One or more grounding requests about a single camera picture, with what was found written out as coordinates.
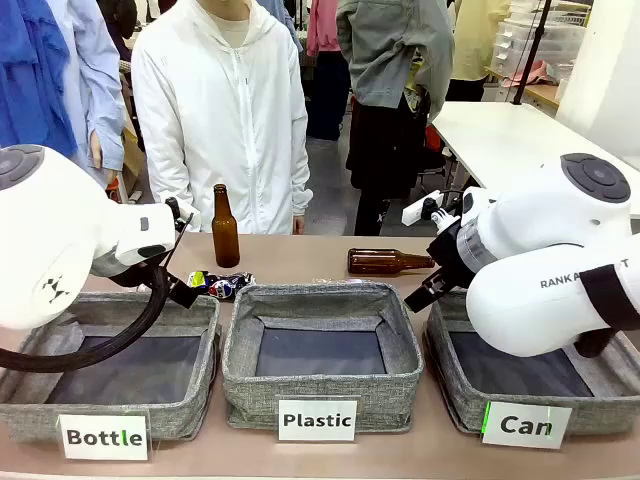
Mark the plastic bottle with pink label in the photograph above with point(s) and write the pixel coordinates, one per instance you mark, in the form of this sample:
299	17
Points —
335	281

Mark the blue vest person's hand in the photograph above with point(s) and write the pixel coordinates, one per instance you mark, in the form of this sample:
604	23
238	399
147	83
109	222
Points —
96	150

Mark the clear plastic storage boxes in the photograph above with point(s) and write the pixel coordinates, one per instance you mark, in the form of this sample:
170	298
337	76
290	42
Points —
550	45

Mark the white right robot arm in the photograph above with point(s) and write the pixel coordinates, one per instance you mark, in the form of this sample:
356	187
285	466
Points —
525	310

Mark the person in blue vest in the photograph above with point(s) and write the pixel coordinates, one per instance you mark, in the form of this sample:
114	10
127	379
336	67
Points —
35	75

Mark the white background table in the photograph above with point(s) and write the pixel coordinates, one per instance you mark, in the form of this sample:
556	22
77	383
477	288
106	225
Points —
500	140

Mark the crushed blue Pepsi can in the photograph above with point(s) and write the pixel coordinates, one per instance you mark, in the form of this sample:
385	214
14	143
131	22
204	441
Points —
222	287

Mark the grey basket labelled Bottle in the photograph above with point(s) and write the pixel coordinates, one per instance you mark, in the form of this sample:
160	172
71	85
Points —
190	410

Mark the white sleeved left forearm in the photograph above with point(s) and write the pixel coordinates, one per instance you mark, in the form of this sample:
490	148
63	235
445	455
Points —
299	185

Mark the person's left hand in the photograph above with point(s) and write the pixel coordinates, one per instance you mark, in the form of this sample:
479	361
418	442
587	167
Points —
299	224

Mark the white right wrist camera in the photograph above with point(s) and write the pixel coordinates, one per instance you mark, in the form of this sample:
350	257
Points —
417	209

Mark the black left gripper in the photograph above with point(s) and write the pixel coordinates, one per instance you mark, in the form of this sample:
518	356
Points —
182	295

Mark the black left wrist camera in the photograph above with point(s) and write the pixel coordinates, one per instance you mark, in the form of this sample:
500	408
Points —
175	207

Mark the person in white jacket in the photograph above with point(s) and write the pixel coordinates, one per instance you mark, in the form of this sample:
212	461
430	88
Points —
225	110

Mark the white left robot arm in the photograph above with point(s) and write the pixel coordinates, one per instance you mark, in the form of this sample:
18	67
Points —
50	225

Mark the brown glass bottle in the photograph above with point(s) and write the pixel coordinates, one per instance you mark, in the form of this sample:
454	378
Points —
380	262
226	235

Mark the black stand pole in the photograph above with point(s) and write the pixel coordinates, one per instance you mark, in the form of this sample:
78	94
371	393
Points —
532	50

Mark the grey basket labelled Plastic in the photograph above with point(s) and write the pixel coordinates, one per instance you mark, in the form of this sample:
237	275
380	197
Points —
320	385

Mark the person in grey jacket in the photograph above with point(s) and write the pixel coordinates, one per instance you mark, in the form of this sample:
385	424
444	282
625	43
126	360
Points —
390	60

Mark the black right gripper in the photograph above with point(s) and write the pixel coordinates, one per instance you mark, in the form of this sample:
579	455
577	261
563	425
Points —
452	260

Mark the grey basket labelled Can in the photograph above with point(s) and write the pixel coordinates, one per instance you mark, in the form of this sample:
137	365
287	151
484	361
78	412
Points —
465	390

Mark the person in yellow top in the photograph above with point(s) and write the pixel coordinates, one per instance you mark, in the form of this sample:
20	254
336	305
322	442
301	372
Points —
475	40

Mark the white Can label card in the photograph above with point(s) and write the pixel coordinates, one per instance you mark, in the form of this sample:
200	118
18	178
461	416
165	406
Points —
525	425

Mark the white sleeved right forearm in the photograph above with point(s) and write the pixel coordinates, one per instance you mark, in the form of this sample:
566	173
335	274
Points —
160	170

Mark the white Plastic label card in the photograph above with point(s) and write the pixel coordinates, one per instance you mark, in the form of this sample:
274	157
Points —
317	420

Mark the white Bottle label card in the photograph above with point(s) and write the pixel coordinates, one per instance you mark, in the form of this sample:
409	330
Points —
102	437

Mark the pink garment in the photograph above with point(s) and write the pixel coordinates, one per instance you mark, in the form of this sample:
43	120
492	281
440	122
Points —
322	25

